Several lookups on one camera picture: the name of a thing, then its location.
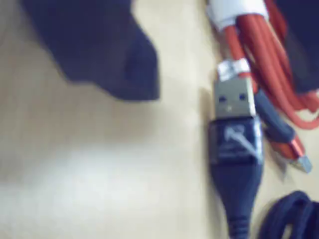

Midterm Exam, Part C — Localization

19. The red charging cable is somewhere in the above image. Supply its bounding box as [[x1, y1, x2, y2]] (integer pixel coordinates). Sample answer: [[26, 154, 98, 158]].
[[205, 0, 319, 175]]

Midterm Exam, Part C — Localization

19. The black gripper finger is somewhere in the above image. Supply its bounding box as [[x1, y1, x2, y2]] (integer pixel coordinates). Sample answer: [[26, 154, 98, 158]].
[[21, 0, 160, 102], [274, 0, 319, 93]]

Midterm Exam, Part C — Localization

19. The black charging cable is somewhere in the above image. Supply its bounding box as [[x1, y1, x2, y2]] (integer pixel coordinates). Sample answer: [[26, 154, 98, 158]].
[[206, 78, 319, 239]]

